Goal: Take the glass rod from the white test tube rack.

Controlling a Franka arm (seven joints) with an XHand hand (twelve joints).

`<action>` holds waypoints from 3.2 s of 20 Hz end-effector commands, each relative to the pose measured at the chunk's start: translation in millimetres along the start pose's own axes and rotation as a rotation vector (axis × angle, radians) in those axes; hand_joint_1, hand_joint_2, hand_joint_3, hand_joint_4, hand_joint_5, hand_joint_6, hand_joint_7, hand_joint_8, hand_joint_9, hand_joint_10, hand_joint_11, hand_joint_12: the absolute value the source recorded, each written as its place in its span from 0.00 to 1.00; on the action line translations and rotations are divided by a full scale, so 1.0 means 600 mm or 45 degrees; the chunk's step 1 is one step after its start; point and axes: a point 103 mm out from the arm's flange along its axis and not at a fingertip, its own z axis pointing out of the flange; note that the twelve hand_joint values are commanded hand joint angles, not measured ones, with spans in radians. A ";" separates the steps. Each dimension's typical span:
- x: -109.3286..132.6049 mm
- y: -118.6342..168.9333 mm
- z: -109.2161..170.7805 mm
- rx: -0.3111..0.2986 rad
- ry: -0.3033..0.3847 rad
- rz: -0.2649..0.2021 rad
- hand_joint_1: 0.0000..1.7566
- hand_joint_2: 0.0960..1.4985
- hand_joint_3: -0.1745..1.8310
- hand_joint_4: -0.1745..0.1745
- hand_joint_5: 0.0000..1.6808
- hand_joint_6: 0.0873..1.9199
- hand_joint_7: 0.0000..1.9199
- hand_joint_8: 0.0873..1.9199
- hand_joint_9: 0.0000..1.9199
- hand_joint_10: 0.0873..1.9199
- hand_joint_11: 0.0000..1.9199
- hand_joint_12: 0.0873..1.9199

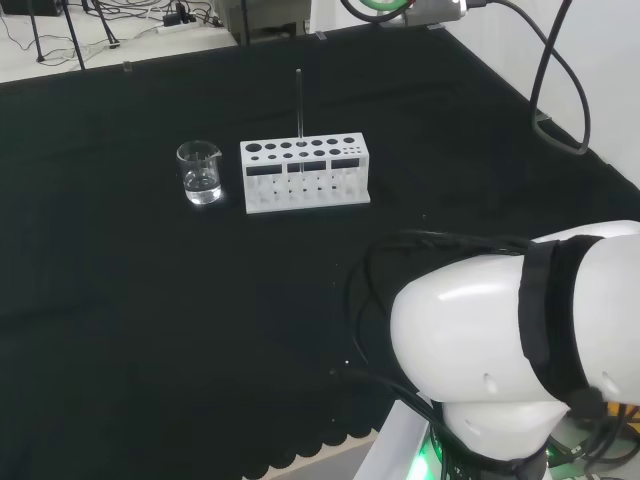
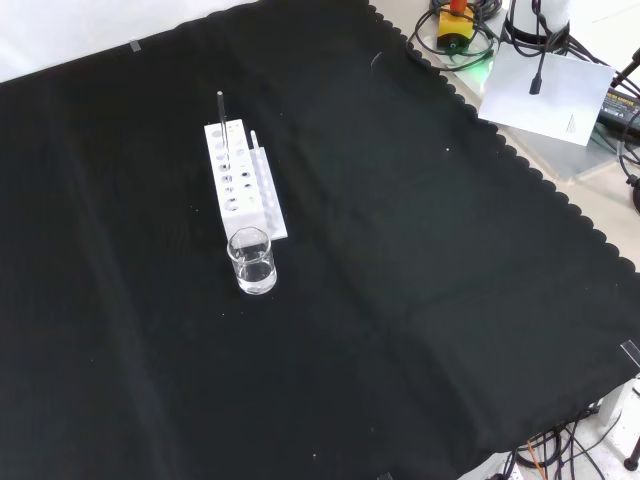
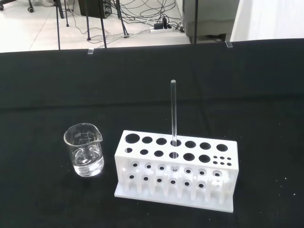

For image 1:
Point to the white power strip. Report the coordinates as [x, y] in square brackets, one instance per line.
[175, 28]

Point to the black bench cloth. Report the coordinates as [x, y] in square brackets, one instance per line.
[150, 300]

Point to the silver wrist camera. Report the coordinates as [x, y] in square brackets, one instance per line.
[435, 12]

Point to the grey cabinet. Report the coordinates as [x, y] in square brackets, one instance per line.
[265, 15]

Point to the white test tube rack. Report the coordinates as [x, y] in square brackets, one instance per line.
[305, 209]

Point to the black plug adapter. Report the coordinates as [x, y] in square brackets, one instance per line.
[172, 20]

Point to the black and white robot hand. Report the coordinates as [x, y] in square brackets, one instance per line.
[372, 19]

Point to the black tripod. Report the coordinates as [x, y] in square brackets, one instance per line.
[76, 35]

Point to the glass beaker with water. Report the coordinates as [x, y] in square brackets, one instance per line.
[200, 192]

